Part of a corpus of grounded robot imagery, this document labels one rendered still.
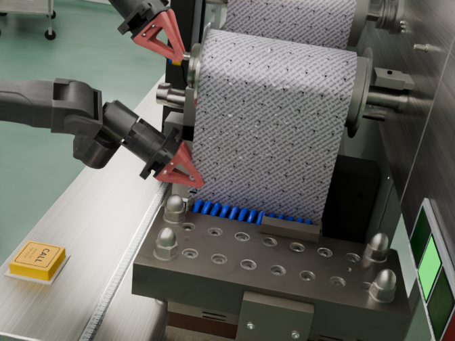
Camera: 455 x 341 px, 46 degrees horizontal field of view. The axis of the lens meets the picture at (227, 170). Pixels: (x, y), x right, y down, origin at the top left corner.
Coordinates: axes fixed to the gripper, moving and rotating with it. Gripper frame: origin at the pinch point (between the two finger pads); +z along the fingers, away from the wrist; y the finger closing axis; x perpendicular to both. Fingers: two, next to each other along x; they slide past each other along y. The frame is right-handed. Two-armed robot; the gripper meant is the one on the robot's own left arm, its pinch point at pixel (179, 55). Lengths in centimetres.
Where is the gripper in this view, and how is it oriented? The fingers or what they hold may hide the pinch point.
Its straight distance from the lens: 90.4
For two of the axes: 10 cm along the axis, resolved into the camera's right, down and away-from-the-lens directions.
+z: 6.5, 7.4, 1.5
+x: 7.3, -5.6, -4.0
